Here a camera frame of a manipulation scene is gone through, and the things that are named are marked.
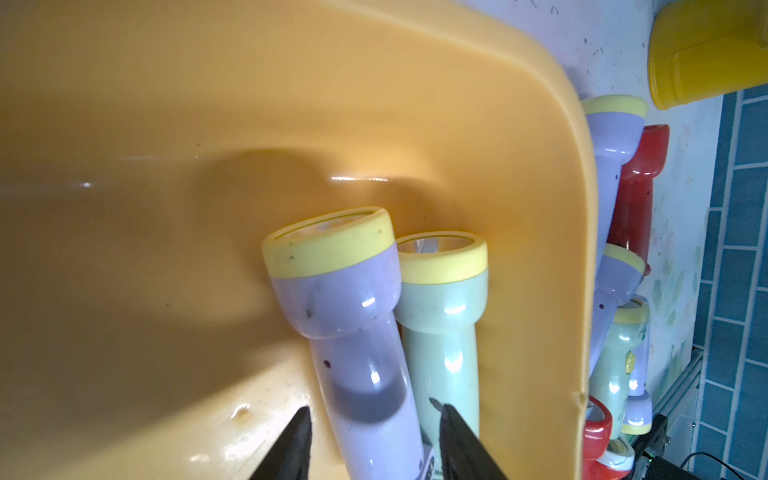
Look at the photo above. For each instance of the green flashlight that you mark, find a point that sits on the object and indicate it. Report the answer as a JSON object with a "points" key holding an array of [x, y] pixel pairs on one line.
{"points": [[444, 294], [609, 382]]}

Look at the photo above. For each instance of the yellow plastic storage tray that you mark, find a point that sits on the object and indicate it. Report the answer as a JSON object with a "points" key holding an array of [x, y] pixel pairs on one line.
{"points": [[148, 148]]}

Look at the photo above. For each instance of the dark red flashlight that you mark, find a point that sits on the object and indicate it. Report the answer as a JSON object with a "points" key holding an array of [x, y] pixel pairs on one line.
{"points": [[632, 219]]}

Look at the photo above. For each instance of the red flashlight white logo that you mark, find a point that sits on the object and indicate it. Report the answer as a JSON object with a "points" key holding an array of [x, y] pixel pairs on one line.
{"points": [[603, 457]]}

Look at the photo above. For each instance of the yellow pen cup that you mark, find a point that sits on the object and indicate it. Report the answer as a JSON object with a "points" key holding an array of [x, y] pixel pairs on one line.
{"points": [[702, 49]]}

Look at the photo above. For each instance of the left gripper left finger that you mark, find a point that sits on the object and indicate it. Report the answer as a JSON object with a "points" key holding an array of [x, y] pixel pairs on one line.
{"points": [[289, 457]]}

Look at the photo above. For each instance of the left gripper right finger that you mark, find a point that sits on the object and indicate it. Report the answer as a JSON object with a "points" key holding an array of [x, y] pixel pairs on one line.
{"points": [[463, 455]]}

